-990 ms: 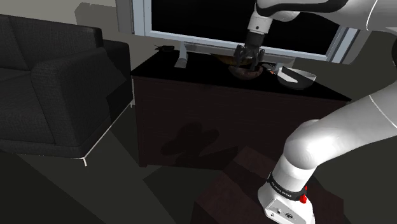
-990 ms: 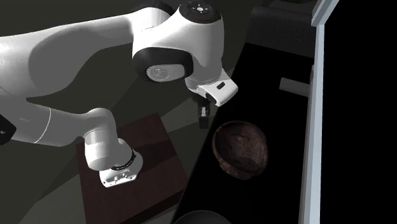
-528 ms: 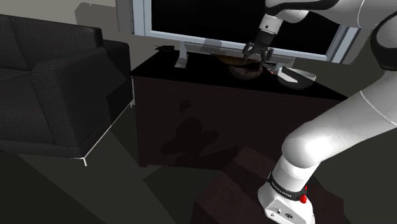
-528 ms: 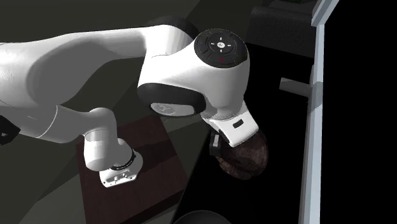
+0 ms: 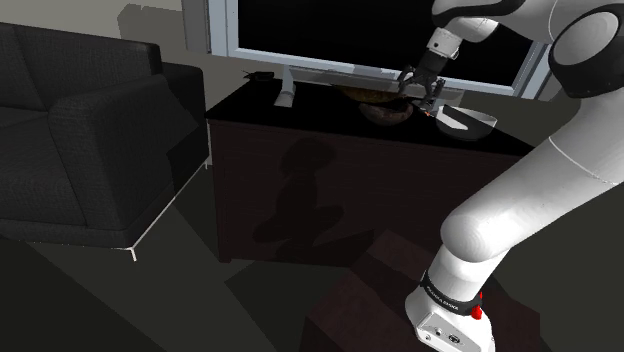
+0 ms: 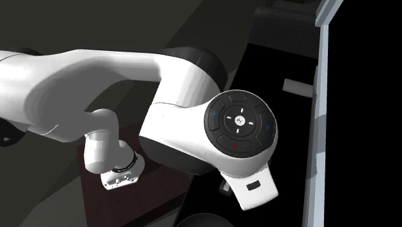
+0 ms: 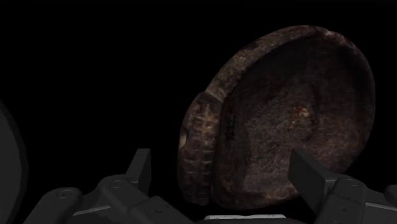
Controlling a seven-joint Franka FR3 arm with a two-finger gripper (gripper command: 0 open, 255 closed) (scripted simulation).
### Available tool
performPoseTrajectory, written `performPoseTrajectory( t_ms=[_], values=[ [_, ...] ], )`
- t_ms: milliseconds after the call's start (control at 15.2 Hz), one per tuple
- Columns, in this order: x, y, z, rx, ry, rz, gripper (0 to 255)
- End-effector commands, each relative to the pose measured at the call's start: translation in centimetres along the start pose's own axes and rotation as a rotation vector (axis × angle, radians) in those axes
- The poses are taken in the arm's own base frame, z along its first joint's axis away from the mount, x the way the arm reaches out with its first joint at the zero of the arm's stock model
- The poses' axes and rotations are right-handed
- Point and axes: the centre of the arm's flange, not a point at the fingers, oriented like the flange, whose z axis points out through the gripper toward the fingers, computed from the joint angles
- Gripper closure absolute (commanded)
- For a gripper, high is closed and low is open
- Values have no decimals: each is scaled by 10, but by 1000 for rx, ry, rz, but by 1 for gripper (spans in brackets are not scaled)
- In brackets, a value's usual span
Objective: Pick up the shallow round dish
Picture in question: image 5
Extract small black flat object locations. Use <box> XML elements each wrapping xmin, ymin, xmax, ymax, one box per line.
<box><xmin>242</xmin><ymin>69</ymin><xmax>276</xmax><ymax>83</ymax></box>

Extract silver framed television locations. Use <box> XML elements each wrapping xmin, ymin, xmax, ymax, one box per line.
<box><xmin>206</xmin><ymin>0</ymin><xmax>555</xmax><ymax>108</ymax></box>

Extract dark grey sofa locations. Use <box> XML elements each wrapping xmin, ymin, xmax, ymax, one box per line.
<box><xmin>0</xmin><ymin>21</ymin><xmax>212</xmax><ymax>263</ymax></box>

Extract dark wooden cabinet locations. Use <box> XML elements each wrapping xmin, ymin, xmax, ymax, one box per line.
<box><xmin>204</xmin><ymin>76</ymin><xmax>537</xmax><ymax>268</ymax></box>

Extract dark brown bowl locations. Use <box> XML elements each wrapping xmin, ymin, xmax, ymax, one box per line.
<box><xmin>358</xmin><ymin>100</ymin><xmax>416</xmax><ymax>127</ymax></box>

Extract shallow tan wooden bowl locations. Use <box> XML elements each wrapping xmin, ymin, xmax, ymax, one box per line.
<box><xmin>332</xmin><ymin>84</ymin><xmax>407</xmax><ymax>105</ymax></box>

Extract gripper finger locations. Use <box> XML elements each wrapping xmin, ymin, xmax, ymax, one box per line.
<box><xmin>396</xmin><ymin>68</ymin><xmax>417</xmax><ymax>97</ymax></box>
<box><xmin>420</xmin><ymin>77</ymin><xmax>446</xmax><ymax>111</ymax></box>

